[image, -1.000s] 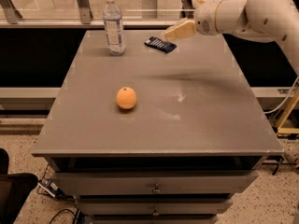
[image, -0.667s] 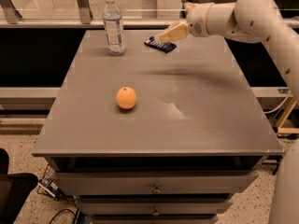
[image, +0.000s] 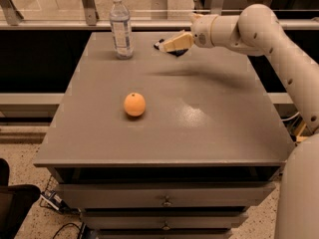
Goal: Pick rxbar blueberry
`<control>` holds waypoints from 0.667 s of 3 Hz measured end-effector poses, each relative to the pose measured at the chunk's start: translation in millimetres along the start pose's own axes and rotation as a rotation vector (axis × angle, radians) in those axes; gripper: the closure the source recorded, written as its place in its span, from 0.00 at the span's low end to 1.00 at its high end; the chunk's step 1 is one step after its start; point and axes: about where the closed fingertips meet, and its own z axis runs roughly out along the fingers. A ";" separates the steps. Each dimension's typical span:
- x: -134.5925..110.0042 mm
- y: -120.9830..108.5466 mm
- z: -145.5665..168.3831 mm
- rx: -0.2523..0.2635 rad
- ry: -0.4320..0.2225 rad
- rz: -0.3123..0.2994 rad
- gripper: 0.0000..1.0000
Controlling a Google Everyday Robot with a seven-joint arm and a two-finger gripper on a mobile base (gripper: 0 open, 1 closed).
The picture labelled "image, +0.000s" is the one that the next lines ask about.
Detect black floor cable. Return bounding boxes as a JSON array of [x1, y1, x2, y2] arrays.
[[51, 222, 88, 239]]

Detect black office chair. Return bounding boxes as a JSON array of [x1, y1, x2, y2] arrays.
[[0, 158, 40, 239]]

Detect drawer knob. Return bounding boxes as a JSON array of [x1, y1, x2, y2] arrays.
[[161, 222, 171, 231], [161, 196, 172, 207]]

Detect clear plastic water bottle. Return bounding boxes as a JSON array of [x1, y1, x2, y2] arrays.
[[109, 0, 134, 59]]

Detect grey drawer cabinet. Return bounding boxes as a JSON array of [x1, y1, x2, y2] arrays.
[[35, 32, 294, 239]]

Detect upper drawer knob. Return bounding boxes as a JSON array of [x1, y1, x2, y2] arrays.
[[161, 196, 172, 207]]

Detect metal window railing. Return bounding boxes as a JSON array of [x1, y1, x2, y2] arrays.
[[0, 0, 318, 30]]

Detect yellow frame stand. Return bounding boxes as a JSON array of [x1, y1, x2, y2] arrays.
[[293, 120, 310, 142]]

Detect wire basket on floor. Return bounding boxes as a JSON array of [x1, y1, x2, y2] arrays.
[[40, 176, 79, 215]]

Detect orange fruit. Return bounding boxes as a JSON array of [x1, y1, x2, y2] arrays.
[[124, 93, 146, 117]]

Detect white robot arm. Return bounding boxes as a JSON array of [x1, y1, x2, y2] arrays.
[[159, 4, 319, 239]]

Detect lower drawer knob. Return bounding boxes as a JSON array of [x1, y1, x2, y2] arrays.
[[161, 222, 171, 231]]

